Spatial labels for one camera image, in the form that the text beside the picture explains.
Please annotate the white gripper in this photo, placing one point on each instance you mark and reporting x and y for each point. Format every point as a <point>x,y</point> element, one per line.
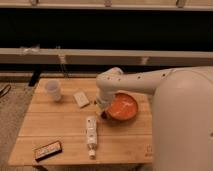
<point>102,104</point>

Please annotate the dark snack bar packet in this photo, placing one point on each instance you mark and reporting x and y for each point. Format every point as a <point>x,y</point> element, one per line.
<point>47,151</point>

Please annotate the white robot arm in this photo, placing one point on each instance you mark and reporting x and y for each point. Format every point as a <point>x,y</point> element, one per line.
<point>182,113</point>

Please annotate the orange ceramic bowl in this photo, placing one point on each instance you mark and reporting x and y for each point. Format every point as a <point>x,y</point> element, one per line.
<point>123,107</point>

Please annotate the white plastic bottle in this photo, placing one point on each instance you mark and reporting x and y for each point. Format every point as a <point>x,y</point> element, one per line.
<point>91,136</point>

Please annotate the small white box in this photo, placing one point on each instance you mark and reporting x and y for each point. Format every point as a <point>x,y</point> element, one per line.
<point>81,99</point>

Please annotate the wooden table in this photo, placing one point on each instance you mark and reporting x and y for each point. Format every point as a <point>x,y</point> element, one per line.
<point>47,121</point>

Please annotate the long wooden shelf rail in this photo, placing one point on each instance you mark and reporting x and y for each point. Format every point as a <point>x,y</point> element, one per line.
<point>105,57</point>

